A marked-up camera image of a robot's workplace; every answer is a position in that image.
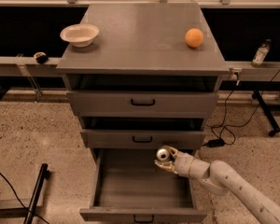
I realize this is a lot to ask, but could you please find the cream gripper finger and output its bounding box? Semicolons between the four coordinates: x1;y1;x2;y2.
155;161;176;174
165;146;178;160

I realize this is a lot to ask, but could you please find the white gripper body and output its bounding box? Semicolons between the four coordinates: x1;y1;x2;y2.
175;151;210;179

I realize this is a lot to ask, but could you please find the green soda can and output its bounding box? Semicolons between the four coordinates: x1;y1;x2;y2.
156;147;171;163

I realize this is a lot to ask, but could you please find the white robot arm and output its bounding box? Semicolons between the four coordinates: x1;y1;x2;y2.
155;146;280;224

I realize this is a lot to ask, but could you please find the grey bottom drawer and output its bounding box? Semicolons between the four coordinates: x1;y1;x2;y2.
80;149;206;224

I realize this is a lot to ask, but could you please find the grey drawer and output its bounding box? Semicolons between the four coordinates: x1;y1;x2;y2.
80;130;206;149
67;91;218;119
80;149;206;224

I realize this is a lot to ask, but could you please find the grey drawer cabinet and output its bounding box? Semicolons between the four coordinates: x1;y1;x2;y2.
55;2;231;166

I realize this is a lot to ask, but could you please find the grey middle drawer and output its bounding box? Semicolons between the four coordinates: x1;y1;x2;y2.
80;130;206;149

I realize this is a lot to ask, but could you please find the grey top drawer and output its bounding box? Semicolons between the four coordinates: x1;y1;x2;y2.
67;91;218;119

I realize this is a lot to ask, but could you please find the black power adapter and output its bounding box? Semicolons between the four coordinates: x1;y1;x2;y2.
206;138;225;147

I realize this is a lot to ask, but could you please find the black caster leg right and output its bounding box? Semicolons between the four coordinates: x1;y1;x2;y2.
252;90;280;137

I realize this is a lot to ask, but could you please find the orange fruit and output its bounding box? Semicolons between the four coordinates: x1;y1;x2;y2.
185;28;204;48

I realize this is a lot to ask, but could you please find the black stand leg left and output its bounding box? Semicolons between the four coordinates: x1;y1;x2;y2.
23;163;49;224

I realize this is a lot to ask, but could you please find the clear plastic bottle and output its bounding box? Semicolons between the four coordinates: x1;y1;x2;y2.
251;39;272;67

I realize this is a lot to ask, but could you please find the white bowl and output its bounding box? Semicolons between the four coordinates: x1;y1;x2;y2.
60;23;99;48

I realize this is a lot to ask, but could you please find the small black yellow object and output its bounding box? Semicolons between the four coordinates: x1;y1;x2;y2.
34;52;49;64

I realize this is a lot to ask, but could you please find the white wall plug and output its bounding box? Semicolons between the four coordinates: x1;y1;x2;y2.
231;68;242;86

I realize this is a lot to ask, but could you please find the black cable left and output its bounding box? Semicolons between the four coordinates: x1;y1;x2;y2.
0;164;50;224

